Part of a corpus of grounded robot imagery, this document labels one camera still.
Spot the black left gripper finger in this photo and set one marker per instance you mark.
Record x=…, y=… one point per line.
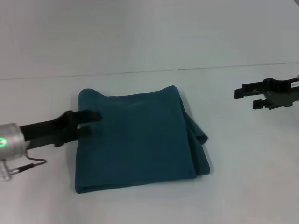
x=84, y=131
x=90, y=116

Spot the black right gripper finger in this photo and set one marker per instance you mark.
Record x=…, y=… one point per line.
x=260, y=104
x=248, y=91

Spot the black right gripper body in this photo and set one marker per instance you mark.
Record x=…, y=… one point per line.
x=280, y=93

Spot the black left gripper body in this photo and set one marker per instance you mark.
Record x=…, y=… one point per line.
x=51, y=131

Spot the teal blue t-shirt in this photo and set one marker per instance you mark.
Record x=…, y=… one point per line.
x=140, y=140

